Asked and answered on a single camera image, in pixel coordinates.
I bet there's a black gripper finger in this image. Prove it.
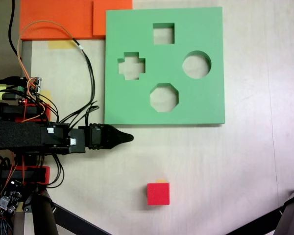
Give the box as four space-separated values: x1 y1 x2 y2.
107 125 135 149

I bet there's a red square block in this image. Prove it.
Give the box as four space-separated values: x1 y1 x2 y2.
146 182 172 206

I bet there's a large orange foam block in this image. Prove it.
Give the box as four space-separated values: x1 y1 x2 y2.
19 0 94 41

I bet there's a red and black table clamp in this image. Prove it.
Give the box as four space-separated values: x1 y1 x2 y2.
0 102 51 122
0 165 51 185

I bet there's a circuit board with green terminal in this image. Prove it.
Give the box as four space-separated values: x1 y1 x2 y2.
18 76 43 99

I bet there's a flat black tripod strut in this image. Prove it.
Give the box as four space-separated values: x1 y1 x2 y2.
224 207 285 235
51 202 113 235

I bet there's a green shape sorting board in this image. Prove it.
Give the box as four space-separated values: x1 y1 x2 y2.
103 6 226 127

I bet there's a round black tripod leg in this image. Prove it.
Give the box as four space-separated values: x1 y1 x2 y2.
31 190 59 235

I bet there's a long yellow tape strip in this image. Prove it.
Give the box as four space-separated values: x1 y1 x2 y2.
48 40 74 49

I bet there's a black circuit board with capacitors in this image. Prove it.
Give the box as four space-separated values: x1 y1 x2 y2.
0 186 24 217

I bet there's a thin black wire pair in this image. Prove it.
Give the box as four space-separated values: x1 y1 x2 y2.
58 38 100 127

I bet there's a black USB cable plug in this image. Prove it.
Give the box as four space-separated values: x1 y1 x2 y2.
0 76 23 86

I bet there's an orange wire loop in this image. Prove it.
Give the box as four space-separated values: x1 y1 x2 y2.
17 20 76 123

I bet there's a thick black cable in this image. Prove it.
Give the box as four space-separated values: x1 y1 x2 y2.
7 0 19 56

